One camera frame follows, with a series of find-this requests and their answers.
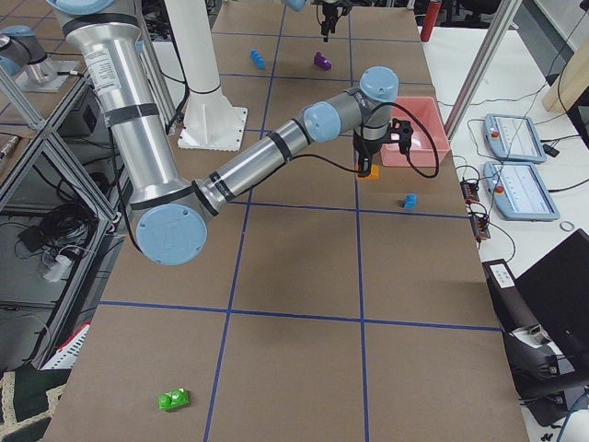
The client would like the long blue toy block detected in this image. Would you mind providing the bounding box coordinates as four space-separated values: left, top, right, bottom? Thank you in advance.
249 49 266 70

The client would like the green toy block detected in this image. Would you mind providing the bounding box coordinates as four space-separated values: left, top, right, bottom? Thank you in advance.
157 388 190 412

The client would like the aluminium frame post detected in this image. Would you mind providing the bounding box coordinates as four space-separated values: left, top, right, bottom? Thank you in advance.
445 0 523 141

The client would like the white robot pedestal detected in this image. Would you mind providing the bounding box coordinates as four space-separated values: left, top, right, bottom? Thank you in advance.
165 0 248 151

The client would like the pink plastic box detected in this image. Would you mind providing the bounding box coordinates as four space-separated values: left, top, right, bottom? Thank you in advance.
380 97 451 169

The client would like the lower teach pendant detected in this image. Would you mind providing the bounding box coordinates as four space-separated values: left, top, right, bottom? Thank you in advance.
483 161 560 221

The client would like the black laptop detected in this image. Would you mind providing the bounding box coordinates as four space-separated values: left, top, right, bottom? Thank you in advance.
515 228 588 366

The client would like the teach pendant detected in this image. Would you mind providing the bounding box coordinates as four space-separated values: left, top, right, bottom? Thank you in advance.
483 113 547 164
483 161 560 221

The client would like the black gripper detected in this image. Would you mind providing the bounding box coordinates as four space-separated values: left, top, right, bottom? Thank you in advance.
352 118 411 176
319 1 350 42

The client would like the upper teach pendant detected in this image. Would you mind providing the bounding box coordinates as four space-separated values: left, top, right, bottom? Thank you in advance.
483 113 547 164

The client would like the small blue toy block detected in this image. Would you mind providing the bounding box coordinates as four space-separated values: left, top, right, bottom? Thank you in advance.
400 193 418 210

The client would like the red cylinder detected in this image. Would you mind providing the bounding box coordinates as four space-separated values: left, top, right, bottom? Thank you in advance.
420 0 442 42

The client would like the orange toy block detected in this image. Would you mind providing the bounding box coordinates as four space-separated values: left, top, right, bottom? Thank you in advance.
356 164 380 181

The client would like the purple toy block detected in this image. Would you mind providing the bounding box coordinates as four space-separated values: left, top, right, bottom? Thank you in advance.
313 52 332 71

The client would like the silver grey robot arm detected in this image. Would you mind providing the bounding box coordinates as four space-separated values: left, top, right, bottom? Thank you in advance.
283 0 353 42
52 1 398 265

